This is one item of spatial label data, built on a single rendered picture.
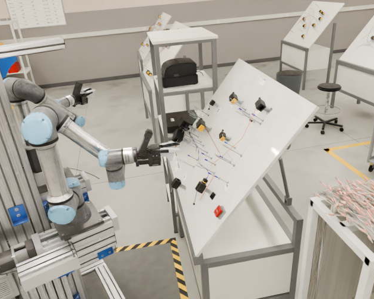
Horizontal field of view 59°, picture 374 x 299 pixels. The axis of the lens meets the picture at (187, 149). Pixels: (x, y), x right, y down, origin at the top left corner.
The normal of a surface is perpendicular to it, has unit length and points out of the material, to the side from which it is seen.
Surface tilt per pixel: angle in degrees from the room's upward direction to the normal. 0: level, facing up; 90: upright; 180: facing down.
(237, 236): 0
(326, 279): 90
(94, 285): 0
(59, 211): 98
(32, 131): 82
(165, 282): 0
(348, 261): 90
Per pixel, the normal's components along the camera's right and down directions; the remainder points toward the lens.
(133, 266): -0.07, -0.89
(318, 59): 0.18, 0.43
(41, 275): 0.54, 0.35
